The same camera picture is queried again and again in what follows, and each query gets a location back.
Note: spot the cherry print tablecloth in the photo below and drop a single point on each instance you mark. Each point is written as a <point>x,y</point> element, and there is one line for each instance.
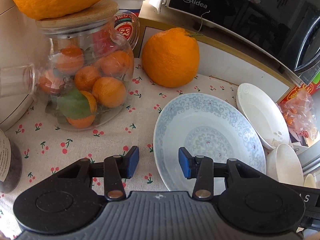
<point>46,147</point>

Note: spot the large orange on table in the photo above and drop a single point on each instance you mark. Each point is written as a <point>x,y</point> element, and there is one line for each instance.
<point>171,58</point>

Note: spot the plastic bag of snacks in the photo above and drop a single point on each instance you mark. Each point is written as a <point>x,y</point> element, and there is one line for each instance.
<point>299,114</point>

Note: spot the white Changhong air fryer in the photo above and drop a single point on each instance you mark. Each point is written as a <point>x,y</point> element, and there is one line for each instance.
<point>20,38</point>

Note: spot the plastic jar of dark seeds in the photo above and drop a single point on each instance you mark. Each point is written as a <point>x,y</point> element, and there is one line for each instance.
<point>11,164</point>

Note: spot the red gift box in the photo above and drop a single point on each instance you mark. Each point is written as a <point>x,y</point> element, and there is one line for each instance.
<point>312,88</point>

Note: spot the white speckled bowl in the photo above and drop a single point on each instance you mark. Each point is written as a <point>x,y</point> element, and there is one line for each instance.
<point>283,165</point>

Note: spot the glass jar with tangerines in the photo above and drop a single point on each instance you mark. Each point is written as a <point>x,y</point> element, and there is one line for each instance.
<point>85,67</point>

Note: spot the cream bowl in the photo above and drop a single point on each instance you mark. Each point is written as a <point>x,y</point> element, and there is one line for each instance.
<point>310,182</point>

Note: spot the blue patterned porcelain plate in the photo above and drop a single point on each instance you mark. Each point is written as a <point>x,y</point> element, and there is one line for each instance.
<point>204,125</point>

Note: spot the white cabinet under microwave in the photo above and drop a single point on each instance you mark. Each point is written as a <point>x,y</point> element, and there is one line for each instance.
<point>222,54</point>

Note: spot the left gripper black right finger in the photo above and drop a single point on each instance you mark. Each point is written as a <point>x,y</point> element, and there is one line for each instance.
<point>200,168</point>

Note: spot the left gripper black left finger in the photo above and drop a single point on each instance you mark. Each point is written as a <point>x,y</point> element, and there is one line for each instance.
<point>116,168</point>

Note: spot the white swirl pattern plate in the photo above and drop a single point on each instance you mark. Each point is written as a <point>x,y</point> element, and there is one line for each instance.
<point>263,114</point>

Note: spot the black Midea microwave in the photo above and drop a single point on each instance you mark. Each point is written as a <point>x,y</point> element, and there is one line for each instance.
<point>288,30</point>

